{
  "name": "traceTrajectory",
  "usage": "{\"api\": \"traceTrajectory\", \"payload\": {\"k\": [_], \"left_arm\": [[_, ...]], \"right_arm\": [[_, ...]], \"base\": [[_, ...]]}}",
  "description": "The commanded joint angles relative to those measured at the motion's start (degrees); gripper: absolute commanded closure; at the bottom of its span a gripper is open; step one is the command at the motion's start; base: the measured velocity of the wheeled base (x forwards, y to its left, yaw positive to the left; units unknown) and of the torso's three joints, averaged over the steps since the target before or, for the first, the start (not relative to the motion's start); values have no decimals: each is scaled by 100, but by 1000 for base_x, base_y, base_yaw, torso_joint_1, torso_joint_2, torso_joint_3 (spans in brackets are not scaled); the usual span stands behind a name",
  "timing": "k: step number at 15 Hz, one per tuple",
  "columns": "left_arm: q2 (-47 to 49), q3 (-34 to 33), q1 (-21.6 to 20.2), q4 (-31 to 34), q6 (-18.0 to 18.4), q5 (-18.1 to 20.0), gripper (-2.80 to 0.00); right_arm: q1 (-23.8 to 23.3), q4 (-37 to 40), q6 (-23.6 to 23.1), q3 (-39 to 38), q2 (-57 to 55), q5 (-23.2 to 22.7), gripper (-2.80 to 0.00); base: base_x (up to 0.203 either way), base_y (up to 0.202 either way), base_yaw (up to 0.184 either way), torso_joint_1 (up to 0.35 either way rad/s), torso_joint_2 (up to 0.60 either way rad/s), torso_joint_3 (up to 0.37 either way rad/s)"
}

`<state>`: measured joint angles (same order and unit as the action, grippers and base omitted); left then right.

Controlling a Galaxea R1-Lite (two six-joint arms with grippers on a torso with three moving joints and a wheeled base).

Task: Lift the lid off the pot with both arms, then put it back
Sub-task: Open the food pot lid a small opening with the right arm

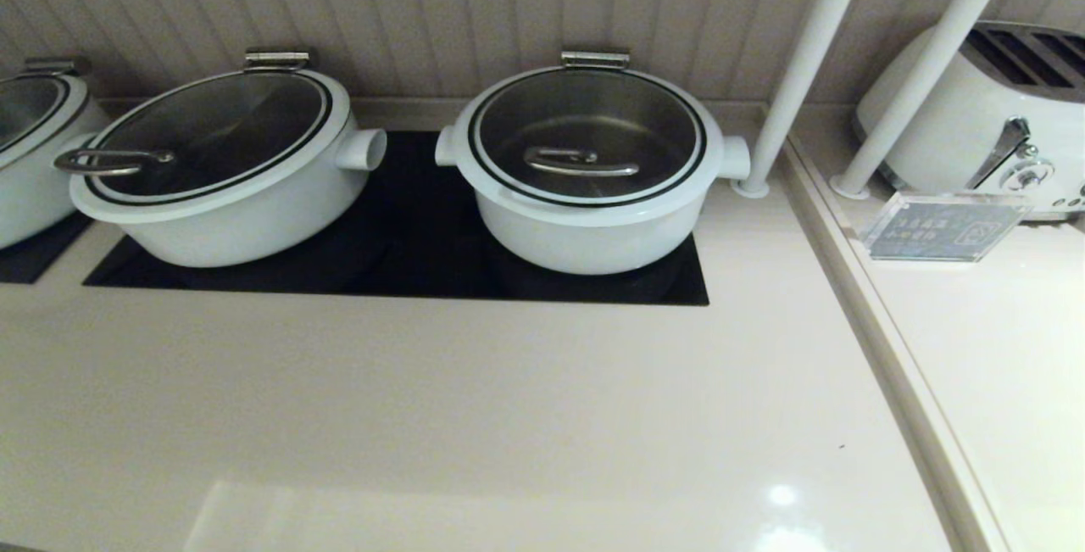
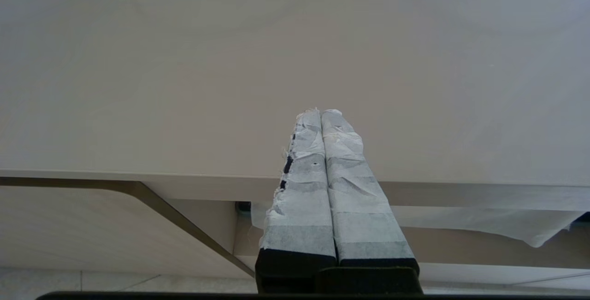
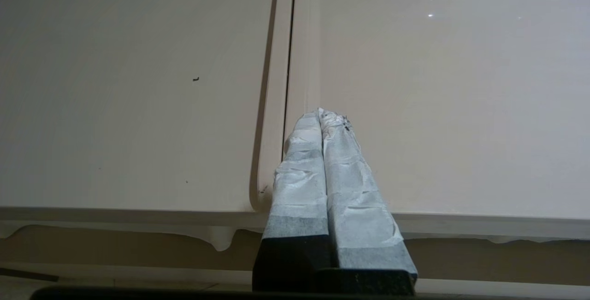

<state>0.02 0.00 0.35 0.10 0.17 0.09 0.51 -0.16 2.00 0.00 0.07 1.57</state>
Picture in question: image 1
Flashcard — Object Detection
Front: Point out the white pot steel interior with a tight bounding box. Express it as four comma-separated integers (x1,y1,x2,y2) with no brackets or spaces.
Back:
0,69,112,249
68,69,388,269
435,65,752,276

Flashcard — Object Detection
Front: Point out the large black induction cooktop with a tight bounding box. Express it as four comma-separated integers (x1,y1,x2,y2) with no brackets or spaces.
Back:
82,130,710,307

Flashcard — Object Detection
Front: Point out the white support pole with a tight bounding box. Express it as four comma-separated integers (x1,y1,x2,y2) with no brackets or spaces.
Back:
732,0,879,199
831,0,1027,200

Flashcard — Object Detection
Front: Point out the clear acrylic sign holder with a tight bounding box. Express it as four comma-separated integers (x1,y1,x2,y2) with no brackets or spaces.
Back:
862,190,1035,263

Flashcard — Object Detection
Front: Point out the white retro toaster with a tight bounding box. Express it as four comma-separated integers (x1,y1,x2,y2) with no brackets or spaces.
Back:
854,20,1085,222

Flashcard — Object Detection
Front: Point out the small black induction cooktop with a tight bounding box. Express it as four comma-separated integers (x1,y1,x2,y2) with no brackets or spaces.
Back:
0,211,92,285

